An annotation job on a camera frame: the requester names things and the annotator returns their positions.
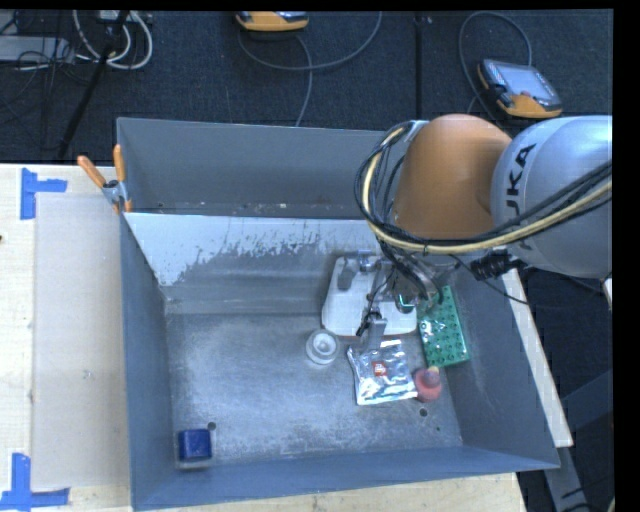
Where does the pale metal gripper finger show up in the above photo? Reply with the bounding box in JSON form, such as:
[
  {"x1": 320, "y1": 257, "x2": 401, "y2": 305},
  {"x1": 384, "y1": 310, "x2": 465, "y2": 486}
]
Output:
[
  {"x1": 337, "y1": 252, "x2": 377, "y2": 292},
  {"x1": 355, "y1": 315, "x2": 389, "y2": 359}
]

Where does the white plastic box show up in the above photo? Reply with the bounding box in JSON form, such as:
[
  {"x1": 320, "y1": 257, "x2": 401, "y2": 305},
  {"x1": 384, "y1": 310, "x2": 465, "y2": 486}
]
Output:
[{"x1": 321, "y1": 255, "x2": 419, "y2": 338}]

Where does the silver foil packet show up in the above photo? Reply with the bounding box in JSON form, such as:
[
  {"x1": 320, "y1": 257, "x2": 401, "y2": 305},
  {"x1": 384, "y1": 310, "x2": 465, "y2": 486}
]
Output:
[{"x1": 346, "y1": 338, "x2": 419, "y2": 407}]

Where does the clear glass cup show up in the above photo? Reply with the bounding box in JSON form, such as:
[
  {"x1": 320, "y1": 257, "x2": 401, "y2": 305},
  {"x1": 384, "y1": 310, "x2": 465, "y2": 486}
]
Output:
[{"x1": 305, "y1": 328, "x2": 341, "y2": 367}]

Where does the dark green flat block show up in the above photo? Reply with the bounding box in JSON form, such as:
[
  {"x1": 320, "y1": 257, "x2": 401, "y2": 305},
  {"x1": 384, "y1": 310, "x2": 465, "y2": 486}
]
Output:
[{"x1": 416, "y1": 285, "x2": 473, "y2": 370}]

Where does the red toy fruit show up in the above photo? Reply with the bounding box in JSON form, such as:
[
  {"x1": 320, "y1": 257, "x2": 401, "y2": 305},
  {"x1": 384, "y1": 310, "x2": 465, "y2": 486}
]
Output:
[{"x1": 413, "y1": 365, "x2": 444, "y2": 404}]

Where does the grey metal bin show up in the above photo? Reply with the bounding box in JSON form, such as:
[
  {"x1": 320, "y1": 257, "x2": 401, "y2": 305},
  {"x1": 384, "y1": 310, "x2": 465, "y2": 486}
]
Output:
[{"x1": 115, "y1": 117, "x2": 562, "y2": 512}]

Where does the blue sponge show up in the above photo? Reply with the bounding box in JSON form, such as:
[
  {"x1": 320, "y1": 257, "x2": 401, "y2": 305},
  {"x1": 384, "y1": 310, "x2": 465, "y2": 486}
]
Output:
[{"x1": 176, "y1": 427, "x2": 215, "y2": 465}]

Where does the black cylinder on white bracket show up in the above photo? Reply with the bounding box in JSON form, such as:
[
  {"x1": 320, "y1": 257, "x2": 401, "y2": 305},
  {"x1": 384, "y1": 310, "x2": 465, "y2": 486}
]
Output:
[{"x1": 469, "y1": 252, "x2": 525, "y2": 283}]

